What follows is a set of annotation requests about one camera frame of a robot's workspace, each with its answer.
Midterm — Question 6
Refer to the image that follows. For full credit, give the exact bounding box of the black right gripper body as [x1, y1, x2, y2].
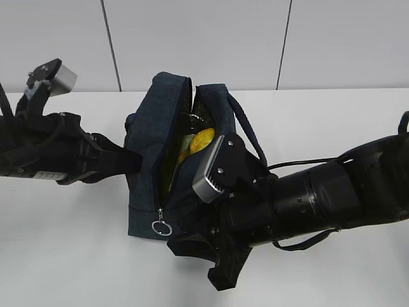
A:
[218, 194, 277, 255]

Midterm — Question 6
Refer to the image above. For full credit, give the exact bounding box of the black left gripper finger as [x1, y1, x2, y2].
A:
[78, 136, 143, 184]

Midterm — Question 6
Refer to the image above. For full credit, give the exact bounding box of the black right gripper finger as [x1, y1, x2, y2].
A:
[208, 248, 252, 291]
[167, 232, 219, 261]

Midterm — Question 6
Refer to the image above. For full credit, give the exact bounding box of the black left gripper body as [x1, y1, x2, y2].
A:
[57, 113, 105, 185]

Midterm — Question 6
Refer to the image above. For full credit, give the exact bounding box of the green cucumber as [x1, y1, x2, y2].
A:
[159, 120, 185, 200]

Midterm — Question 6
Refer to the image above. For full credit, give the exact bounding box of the dark blue lunch bag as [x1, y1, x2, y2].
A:
[124, 72, 266, 240]

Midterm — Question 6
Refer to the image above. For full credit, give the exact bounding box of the yellow wrinkled squash toy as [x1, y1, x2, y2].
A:
[178, 128, 215, 163]

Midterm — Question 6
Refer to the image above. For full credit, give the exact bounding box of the green lidded glass container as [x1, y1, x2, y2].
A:
[180, 134, 196, 152]

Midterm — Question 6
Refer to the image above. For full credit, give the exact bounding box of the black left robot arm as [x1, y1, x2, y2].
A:
[1, 113, 143, 185]

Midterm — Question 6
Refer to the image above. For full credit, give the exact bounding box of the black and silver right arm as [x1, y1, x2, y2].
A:
[167, 132, 408, 290]

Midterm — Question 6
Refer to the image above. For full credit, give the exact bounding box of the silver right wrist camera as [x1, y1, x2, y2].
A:
[192, 132, 266, 204]

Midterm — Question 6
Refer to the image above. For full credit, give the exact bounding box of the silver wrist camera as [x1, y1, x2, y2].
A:
[192, 132, 266, 204]
[24, 58, 79, 100]

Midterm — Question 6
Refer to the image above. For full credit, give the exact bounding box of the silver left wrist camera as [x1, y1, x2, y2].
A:
[24, 58, 79, 100]

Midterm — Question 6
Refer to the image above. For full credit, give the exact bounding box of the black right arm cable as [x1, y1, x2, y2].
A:
[261, 111, 409, 253]

